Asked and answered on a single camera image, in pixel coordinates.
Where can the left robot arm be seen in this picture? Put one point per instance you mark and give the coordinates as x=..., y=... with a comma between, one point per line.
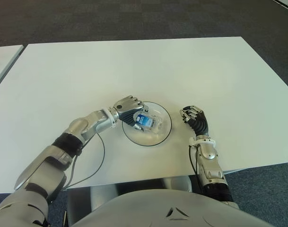
x=51, y=165

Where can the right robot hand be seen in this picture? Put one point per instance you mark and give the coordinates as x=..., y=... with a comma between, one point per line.
x=200, y=124

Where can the silver robot torso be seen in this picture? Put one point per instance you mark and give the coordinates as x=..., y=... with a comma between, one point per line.
x=158, y=208

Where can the white side table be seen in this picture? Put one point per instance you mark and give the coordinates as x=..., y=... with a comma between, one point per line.
x=4, y=59

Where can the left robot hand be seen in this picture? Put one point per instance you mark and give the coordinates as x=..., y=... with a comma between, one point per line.
x=127, y=107

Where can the clear water bottle blue cap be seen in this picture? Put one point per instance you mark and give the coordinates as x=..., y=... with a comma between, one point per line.
x=153, y=123

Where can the white plate black rim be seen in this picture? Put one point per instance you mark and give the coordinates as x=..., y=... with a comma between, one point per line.
x=143, y=138

